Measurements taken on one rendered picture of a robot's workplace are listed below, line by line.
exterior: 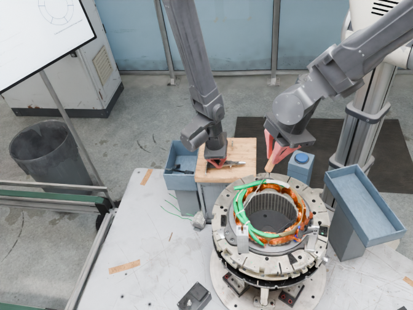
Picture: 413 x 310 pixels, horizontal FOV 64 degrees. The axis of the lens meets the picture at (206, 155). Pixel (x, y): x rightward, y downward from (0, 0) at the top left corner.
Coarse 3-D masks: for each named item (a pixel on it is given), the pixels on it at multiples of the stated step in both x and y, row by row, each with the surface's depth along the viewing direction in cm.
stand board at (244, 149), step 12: (204, 144) 118; (228, 144) 117; (240, 144) 116; (252, 144) 116; (228, 156) 113; (240, 156) 112; (252, 156) 112; (204, 168) 110; (216, 168) 110; (228, 168) 109; (240, 168) 109; (252, 168) 108; (204, 180) 108; (216, 180) 108; (228, 180) 107
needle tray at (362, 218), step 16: (336, 176) 106; (352, 176) 106; (336, 192) 99; (352, 192) 102; (368, 192) 101; (336, 208) 105; (352, 208) 98; (368, 208) 98; (384, 208) 95; (336, 224) 108; (352, 224) 94; (368, 224) 94; (384, 224) 94; (400, 224) 89; (336, 240) 111; (352, 240) 102; (368, 240) 87; (384, 240) 89; (352, 256) 111
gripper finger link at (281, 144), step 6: (264, 126) 70; (270, 126) 68; (270, 132) 68; (276, 132) 67; (276, 138) 67; (282, 138) 67; (276, 144) 67; (282, 144) 66; (288, 144) 66; (276, 150) 68; (282, 150) 68; (288, 150) 71; (294, 150) 71; (276, 156) 70; (282, 156) 72; (276, 162) 73
